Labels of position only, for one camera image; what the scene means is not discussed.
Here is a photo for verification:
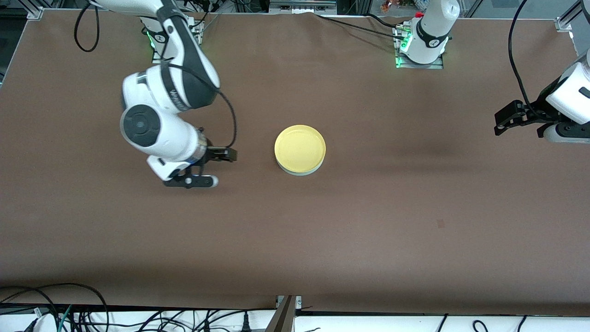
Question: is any yellow plastic plate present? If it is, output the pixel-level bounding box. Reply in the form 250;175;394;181
274;124;327;174

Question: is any pale green plastic plate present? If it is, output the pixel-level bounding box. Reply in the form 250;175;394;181
277;158;325;177

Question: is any brown table cover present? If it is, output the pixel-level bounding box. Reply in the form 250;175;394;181
0;9;590;317

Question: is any grey metal box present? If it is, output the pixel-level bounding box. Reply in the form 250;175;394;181
269;0;337;15

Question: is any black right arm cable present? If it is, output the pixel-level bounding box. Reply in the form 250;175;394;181
74;4;238;151

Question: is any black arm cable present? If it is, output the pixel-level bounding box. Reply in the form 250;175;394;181
508;0;541;117
74;4;238;151

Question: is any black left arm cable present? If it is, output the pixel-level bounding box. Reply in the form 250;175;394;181
508;0;541;117

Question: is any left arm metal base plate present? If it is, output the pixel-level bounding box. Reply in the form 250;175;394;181
395;27;444;70

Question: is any aluminium frame bar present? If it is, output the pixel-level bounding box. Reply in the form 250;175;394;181
560;0;590;24

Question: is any aluminium frame post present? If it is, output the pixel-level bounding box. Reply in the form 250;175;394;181
265;295;299;332

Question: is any black cable across table cover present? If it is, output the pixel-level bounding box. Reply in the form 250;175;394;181
315;13;407;41

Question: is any large looping black cable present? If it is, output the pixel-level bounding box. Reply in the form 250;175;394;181
0;283;109;332

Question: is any teal cable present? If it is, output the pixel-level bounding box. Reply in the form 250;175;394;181
57;304;73;332

